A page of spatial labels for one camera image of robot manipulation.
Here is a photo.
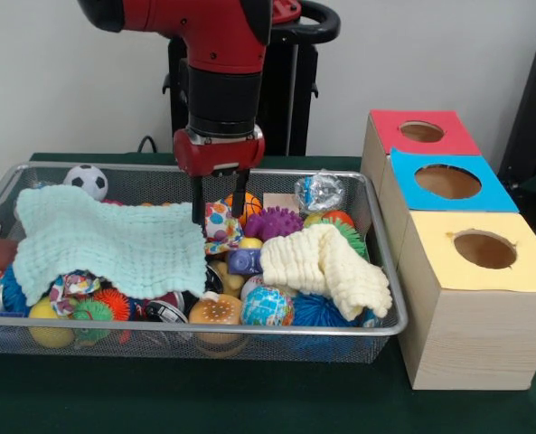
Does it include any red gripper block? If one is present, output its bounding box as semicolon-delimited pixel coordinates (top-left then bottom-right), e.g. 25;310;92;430
173;126;266;226

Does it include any colourful polka dot cloth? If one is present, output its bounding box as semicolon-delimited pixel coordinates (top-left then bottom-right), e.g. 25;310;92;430
202;202;246;255

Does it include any mint green waffle cloth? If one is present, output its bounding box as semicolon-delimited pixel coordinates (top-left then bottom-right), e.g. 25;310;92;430
13;184;208;307

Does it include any shallow clear mesh bin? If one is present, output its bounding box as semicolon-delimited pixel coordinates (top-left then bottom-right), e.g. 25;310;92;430
0;162;409;365

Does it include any wooden box with three holes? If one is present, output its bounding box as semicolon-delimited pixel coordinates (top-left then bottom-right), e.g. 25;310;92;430
360;108;536;391

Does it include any small orange basketball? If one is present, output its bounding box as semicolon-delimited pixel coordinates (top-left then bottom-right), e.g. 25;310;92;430
224;192;264;225

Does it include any purple spiky toy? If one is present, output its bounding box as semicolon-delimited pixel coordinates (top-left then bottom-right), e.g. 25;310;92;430
243;206;305;241

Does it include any burger squeeze toy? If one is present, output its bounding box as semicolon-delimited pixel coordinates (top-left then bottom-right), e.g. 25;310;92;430
188;291;244;358

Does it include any cream waffle cloth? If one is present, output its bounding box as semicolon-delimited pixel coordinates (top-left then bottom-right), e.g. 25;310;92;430
260;223;393;322

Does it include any globe print ball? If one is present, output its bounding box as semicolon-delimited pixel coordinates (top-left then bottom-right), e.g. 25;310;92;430
240;284;296;327

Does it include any small soccer ball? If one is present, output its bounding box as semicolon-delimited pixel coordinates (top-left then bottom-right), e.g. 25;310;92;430
62;164;109;203

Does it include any dark green spiky ball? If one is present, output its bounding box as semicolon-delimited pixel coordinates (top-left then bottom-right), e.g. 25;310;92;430
321;216;366;258

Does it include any dark green table cloth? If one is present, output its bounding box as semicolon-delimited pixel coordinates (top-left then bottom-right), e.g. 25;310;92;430
0;152;536;434

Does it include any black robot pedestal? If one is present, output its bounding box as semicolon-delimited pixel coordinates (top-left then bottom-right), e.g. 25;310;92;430
165;0;341;157

